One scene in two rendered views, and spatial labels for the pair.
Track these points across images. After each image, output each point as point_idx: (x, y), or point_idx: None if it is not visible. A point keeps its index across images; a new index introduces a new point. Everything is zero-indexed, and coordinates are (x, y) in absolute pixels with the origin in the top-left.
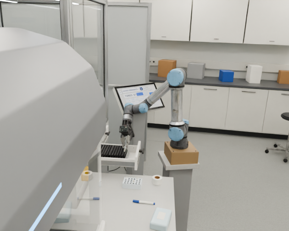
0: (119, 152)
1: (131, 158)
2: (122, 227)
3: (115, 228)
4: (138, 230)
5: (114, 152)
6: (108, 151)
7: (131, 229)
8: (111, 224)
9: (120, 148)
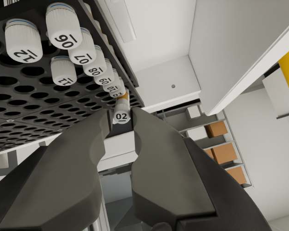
0: (91, 107)
1: (159, 0)
2: (171, 104)
3: (163, 107)
4: (190, 99)
5: (60, 114)
6: (10, 130)
7: (182, 101)
8: (158, 107)
9: (39, 79)
